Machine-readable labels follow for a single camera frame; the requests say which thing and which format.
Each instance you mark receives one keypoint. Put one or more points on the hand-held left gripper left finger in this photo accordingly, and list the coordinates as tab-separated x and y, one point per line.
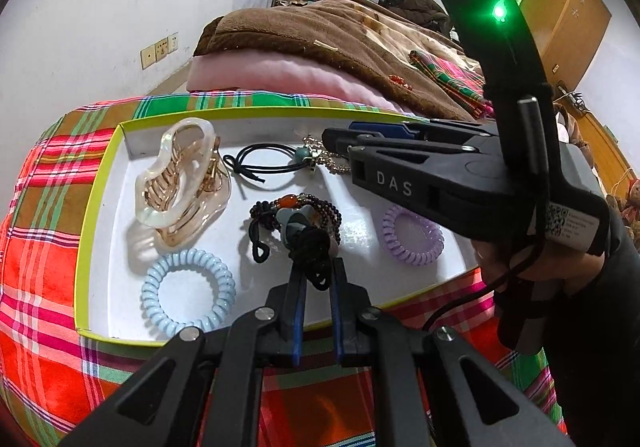
298	327

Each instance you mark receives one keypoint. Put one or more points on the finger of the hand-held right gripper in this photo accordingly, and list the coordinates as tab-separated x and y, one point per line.
400	141
380	126

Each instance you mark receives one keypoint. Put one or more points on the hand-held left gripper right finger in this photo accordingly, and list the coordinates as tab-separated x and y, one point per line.
336	317

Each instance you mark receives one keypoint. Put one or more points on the yellow-green cardboard box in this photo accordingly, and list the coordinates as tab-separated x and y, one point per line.
240	272

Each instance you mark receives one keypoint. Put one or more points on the person's right forearm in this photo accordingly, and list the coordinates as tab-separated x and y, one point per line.
600	327

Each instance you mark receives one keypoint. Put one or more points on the person's right hand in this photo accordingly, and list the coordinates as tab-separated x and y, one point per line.
492	262

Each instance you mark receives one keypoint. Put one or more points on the folded plaid cloth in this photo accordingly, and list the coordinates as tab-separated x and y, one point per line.
450	74

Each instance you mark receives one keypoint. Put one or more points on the brown blanket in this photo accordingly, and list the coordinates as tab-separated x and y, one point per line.
300	37

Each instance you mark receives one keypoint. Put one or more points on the dark clothing pile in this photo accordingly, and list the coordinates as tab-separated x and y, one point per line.
415	2

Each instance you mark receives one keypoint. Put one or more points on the wooden wardrobe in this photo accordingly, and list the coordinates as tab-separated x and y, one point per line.
570	22

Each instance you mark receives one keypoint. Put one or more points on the clear hair claw clip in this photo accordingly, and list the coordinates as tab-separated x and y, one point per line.
150	177

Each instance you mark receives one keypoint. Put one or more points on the plaid bed sheet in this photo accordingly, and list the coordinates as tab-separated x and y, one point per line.
40	227

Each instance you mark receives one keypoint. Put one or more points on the wall socket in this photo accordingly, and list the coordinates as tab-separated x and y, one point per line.
160	51

